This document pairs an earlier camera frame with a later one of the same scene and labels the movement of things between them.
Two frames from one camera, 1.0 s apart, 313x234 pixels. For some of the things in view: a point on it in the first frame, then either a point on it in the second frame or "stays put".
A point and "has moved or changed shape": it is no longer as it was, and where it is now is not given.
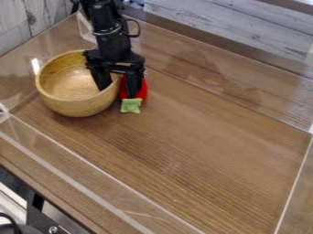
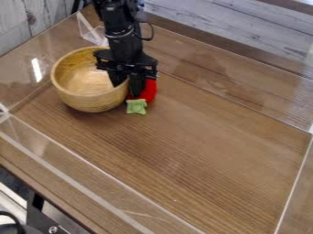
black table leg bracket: (40, 222) stays put
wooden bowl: (66, 87) has moved or changed shape
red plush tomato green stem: (133, 104) has moved or changed shape
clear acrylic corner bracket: (89, 33) stays put
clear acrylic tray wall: (73, 183) stays put
